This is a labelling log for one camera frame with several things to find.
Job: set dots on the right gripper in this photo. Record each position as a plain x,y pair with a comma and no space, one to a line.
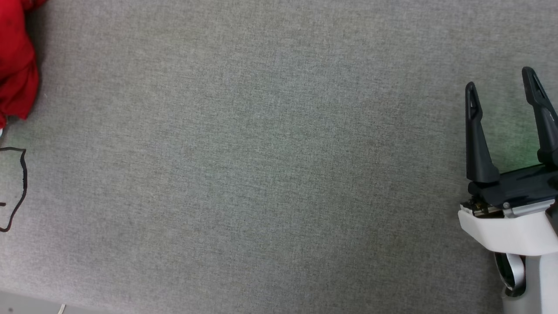
514,218

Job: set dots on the red and white basketball jersey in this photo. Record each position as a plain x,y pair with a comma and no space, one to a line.
16,65

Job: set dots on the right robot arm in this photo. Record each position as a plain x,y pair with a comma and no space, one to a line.
542,283

